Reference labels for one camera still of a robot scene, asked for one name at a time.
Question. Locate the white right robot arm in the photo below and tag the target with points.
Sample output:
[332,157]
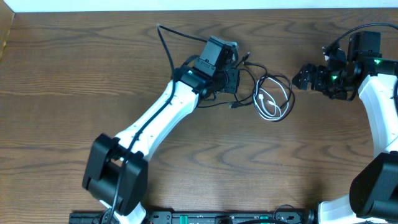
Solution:
[362,72]

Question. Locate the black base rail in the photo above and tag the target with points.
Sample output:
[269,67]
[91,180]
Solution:
[286,215]

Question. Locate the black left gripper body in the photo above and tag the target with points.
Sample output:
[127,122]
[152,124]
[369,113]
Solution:
[228,83]

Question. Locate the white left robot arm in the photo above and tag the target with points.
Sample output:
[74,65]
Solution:
[117,169]

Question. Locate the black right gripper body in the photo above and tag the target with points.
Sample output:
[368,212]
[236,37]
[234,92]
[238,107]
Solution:
[331,83]

